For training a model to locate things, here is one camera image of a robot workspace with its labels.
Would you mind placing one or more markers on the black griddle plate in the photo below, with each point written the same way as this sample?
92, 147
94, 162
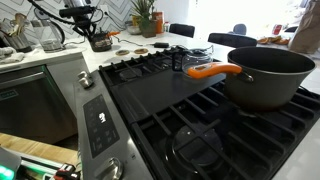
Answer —
156, 90

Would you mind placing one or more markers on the orange food pieces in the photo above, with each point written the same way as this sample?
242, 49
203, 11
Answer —
273, 40

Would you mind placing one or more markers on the round black burner cap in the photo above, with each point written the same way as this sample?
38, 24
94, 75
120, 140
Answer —
191, 153
128, 75

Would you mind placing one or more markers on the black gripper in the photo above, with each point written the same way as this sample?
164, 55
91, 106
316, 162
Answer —
84, 25

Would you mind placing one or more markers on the utensil holder with utensils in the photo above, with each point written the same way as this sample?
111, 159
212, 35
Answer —
16, 36

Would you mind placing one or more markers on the white wall outlet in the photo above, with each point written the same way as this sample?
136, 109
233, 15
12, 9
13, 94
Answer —
104, 10

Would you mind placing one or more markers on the red packet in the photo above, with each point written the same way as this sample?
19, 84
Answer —
276, 29

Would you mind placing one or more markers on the round cork coaster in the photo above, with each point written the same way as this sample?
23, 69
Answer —
141, 51
122, 52

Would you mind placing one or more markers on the small white bottle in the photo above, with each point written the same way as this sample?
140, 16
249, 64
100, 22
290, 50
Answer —
166, 26

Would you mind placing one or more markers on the brown paper bag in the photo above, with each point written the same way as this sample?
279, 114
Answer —
306, 30

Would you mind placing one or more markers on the blue grey chair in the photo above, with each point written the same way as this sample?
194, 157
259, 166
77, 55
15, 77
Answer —
240, 28

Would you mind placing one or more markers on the potted green plant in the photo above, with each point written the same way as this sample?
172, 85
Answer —
146, 23

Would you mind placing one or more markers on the black touch control panel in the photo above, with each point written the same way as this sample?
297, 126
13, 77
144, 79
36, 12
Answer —
100, 125

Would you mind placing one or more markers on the red black clamp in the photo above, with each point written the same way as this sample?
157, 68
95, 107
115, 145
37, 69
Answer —
66, 171

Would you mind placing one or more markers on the orange container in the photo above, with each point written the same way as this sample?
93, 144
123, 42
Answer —
158, 22

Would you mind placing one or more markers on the grey bowl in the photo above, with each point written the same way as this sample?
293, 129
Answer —
133, 29

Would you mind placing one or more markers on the silver stove knob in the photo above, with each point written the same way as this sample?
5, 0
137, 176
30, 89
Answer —
111, 168
87, 82
83, 75

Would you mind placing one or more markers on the black power adapter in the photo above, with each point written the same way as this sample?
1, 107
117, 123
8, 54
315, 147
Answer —
161, 44

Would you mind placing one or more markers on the stainless steel dishwasher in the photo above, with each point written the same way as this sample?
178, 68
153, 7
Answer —
30, 103

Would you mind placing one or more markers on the black chair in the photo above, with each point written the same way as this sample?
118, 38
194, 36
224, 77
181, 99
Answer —
182, 30
231, 40

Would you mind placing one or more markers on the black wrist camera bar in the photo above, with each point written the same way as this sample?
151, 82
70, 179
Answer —
76, 11

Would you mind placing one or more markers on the grey folded towel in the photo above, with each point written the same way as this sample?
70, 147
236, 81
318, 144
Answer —
10, 56

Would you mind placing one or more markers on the grey device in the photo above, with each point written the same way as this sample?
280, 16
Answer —
6, 165

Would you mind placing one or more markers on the black gas stove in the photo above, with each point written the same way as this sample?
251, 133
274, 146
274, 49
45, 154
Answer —
81, 140

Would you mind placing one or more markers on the black cast iron grate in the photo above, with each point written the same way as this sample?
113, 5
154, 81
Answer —
186, 121
146, 61

